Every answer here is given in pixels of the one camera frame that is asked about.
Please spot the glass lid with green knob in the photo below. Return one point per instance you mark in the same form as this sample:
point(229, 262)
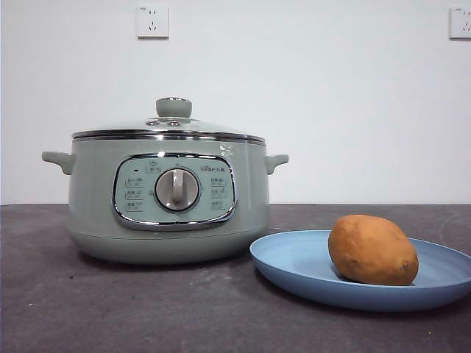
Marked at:
point(174, 108)

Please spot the orange-brown potato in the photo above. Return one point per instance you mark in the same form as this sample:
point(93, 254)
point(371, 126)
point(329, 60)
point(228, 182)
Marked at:
point(371, 250)

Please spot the blue round plate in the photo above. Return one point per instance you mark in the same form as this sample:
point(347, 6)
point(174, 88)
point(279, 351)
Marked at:
point(294, 264)

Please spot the pale green electric steamer pot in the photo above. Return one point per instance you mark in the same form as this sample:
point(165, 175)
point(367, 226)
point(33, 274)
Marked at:
point(95, 191)

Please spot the white wall socket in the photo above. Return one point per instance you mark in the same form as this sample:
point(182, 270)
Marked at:
point(153, 22)
point(461, 23)

